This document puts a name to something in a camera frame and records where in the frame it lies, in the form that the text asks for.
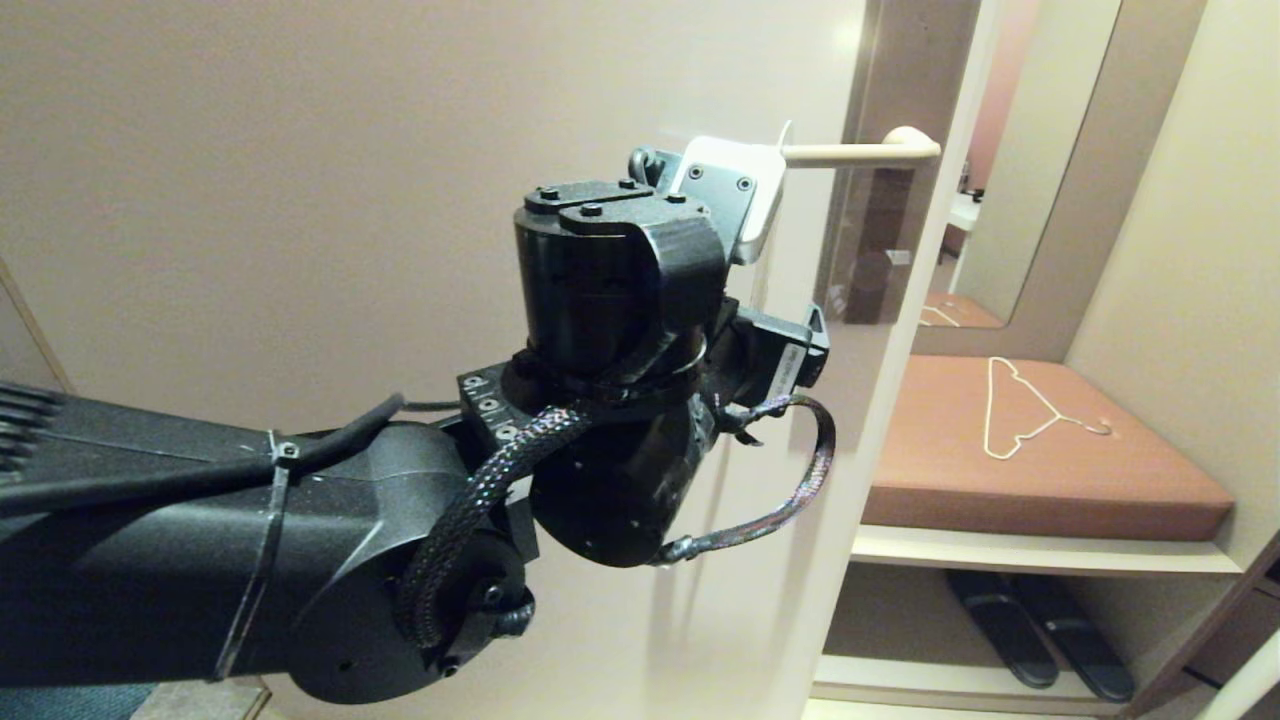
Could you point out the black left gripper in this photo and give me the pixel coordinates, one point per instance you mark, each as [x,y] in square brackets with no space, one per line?
[770,350]

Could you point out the blue do-not-disturb door sign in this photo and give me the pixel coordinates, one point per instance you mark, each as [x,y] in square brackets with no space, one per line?
[768,270]

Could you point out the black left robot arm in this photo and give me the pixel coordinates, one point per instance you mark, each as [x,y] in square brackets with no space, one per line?
[250,540]

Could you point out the beige room door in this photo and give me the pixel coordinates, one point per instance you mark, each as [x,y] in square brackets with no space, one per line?
[300,150]

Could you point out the brown leather seat cushion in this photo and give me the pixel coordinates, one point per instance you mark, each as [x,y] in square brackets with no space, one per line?
[950,470]

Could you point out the white bench shelf board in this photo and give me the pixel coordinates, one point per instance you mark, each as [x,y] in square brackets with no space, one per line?
[1000,555]

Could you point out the white low shelf board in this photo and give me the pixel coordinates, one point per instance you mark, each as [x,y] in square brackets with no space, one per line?
[900,685]

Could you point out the dark slipper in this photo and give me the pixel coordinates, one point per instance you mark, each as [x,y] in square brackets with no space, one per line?
[1085,645]
[1005,630]

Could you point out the white slanted bar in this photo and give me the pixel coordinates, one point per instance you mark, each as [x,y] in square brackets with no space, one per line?
[1250,690]

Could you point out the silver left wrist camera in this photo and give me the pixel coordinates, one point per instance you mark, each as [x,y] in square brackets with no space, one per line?
[735,190]

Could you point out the taupe framed wall mirror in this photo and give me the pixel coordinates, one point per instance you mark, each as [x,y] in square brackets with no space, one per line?
[1040,150]

